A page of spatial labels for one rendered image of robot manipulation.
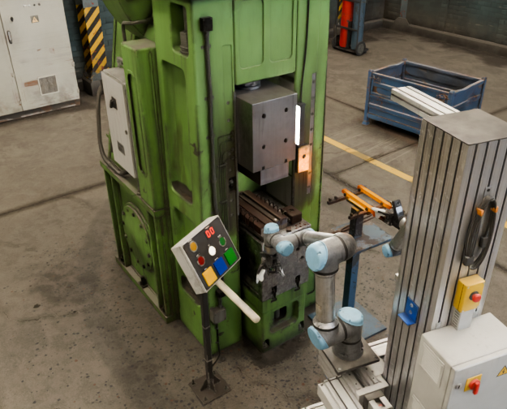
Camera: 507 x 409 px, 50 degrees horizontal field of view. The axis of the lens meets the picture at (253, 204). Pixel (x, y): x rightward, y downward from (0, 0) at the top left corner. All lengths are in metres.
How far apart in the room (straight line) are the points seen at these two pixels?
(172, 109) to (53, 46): 4.94
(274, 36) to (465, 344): 1.79
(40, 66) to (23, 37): 0.42
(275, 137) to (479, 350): 1.52
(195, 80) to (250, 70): 0.33
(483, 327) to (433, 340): 0.23
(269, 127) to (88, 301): 2.16
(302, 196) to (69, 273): 2.15
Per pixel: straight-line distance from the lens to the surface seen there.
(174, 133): 3.30
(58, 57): 8.11
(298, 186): 3.52
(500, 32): 11.05
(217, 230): 2.97
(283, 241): 2.65
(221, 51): 2.87
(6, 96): 8.04
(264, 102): 2.93
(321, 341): 2.52
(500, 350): 2.33
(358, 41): 10.45
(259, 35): 3.00
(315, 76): 3.31
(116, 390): 3.76
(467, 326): 2.38
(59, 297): 4.56
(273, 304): 3.61
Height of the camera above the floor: 2.77
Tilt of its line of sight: 31 degrees down
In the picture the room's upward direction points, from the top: 1 degrees counter-clockwise
